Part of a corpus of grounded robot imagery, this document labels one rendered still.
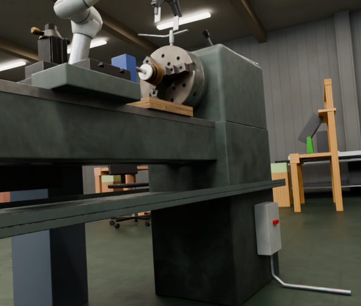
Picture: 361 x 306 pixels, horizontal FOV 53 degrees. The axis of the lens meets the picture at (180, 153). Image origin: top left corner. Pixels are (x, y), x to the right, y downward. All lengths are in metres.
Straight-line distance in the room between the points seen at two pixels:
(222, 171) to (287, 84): 7.41
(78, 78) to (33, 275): 1.15
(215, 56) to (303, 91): 7.22
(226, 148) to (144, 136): 0.55
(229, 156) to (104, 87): 0.83
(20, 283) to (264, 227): 1.23
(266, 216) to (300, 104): 7.09
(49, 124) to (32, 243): 0.98
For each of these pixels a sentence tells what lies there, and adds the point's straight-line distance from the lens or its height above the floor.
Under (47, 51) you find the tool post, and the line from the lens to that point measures 1.35.
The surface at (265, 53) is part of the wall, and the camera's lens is 9.32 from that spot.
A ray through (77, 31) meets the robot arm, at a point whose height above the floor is 1.45.
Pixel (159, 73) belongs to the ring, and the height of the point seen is 1.07.
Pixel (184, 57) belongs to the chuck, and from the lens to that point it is 1.70.
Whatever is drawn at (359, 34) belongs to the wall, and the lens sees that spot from 9.22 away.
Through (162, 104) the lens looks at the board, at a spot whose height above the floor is 0.89.
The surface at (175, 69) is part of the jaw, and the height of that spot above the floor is 1.09.
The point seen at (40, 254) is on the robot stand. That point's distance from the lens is 1.86.
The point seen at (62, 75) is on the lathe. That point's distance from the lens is 0.99.
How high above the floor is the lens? 0.61
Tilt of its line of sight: 4 degrees up
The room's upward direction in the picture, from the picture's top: 4 degrees counter-clockwise
